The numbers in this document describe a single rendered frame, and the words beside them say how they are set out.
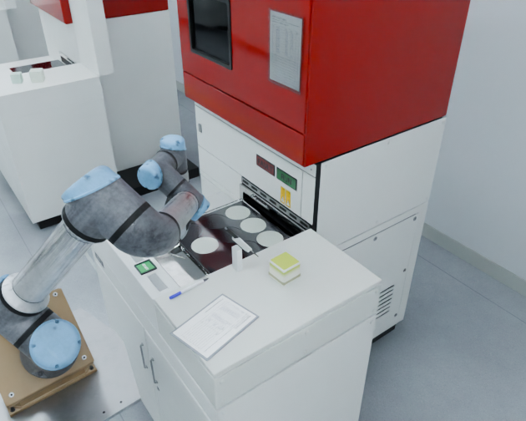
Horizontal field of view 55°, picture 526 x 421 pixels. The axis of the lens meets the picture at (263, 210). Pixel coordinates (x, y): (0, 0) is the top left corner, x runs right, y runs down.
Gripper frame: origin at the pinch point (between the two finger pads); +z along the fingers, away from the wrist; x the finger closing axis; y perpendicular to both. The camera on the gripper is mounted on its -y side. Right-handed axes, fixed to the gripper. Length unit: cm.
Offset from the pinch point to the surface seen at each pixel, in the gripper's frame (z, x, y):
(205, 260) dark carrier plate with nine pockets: 11.8, -6.7, 4.5
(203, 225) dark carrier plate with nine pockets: 12.0, 2.4, 24.2
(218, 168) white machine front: 9, 11, 64
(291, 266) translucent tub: -1.5, -39.9, -5.7
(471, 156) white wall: 35, -106, 161
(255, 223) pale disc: 12.0, -16.8, 31.1
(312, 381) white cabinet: 34, -51, -17
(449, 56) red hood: -45, -78, 76
